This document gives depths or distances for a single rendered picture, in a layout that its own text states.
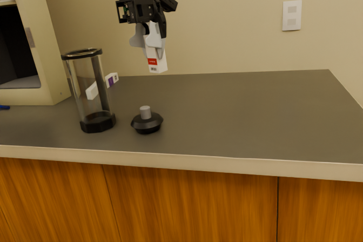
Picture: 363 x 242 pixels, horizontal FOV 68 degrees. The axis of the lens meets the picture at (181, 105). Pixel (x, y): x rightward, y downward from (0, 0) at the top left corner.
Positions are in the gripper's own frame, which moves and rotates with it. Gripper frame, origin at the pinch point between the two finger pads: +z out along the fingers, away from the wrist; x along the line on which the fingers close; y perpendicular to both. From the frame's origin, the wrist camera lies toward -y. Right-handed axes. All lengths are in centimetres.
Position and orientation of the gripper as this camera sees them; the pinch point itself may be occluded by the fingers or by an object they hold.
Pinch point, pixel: (155, 53)
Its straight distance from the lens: 73.6
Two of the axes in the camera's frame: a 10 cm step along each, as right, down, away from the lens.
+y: -6.6, 3.3, -6.7
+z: 1.1, 9.3, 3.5
